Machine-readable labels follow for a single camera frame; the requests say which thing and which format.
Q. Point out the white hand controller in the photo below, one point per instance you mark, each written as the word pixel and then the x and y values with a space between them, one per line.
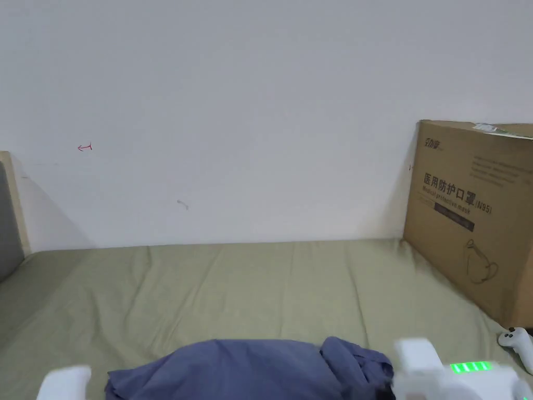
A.
pixel 514 338

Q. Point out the brown cardboard carton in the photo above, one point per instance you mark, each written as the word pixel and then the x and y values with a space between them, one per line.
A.
pixel 470 216

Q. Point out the dark blue shirt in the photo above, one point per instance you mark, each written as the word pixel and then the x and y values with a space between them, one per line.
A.
pixel 250 371

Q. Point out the padded grey headboard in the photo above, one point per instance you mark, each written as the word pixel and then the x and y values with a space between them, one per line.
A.
pixel 7 221

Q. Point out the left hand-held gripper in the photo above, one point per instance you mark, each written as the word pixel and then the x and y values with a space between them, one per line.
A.
pixel 66 383

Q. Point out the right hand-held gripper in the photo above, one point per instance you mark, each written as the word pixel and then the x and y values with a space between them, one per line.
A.
pixel 441 379

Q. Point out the bed with pale green sheet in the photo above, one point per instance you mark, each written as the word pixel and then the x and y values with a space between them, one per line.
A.
pixel 208 291

